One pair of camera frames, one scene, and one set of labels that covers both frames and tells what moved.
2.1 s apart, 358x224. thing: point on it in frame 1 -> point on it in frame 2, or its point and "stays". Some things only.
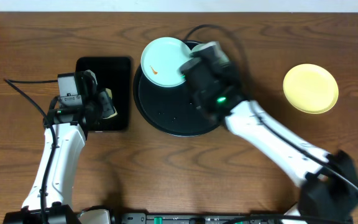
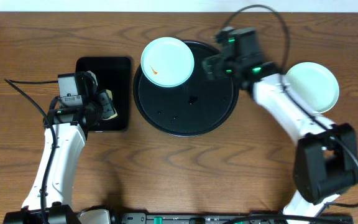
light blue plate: [160, 61] stays
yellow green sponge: [106, 102] stays
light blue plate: [202, 46] -> [315, 84]
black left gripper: [103, 104] stays
